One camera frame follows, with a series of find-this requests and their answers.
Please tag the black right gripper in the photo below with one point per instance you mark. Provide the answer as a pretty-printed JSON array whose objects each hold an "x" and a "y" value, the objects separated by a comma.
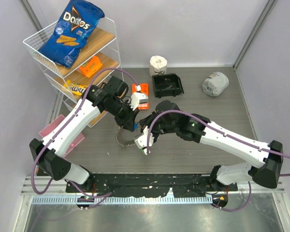
[{"x": 148, "y": 121}]

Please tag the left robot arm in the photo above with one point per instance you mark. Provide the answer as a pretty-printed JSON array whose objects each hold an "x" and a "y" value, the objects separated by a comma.
[{"x": 49, "y": 152}]

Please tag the white wire wooden shelf rack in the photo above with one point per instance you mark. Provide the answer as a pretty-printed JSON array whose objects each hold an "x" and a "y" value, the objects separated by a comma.
[{"x": 102, "y": 43}]

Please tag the orange razor box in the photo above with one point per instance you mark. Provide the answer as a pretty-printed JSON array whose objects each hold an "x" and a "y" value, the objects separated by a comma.
[{"x": 143, "y": 96}]

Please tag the keys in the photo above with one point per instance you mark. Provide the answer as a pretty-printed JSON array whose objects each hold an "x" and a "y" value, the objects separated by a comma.
[{"x": 166, "y": 83}]

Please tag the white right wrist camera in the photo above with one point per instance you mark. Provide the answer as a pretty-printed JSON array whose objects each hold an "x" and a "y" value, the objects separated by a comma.
[{"x": 144, "y": 140}]

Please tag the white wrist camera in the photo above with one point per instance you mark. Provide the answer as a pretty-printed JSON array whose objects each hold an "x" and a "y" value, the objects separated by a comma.
[
  {"x": 144, "y": 140},
  {"x": 139, "y": 99}
]

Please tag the blue Doritos chip bag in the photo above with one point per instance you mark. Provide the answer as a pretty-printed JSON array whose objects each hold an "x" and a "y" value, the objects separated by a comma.
[{"x": 71, "y": 33}]

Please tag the orange snack box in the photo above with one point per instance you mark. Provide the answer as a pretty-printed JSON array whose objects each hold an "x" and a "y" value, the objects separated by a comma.
[{"x": 90, "y": 67}]

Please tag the pink plastic tray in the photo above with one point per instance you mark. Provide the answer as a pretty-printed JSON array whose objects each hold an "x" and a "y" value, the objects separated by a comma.
[{"x": 49, "y": 128}]

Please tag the white toilet paper roll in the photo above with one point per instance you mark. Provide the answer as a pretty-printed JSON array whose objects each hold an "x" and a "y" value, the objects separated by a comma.
[{"x": 157, "y": 65}]

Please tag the grey wrapped paper bundle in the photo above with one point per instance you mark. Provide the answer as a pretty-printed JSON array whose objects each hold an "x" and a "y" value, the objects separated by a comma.
[{"x": 215, "y": 84}]

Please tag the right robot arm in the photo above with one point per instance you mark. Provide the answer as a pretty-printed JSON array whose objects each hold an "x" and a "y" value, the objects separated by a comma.
[{"x": 262, "y": 161}]

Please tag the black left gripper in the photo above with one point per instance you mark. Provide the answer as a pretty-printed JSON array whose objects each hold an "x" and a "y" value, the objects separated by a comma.
[{"x": 127, "y": 122}]

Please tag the black plastic storage bin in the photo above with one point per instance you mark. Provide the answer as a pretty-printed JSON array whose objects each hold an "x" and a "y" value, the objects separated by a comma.
[{"x": 178, "y": 90}]

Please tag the yellow M&M candy bag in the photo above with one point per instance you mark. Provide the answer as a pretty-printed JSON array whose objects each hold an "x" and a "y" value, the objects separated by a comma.
[{"x": 76, "y": 88}]

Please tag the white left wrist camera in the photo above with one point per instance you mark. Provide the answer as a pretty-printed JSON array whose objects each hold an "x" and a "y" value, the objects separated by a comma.
[{"x": 139, "y": 99}]

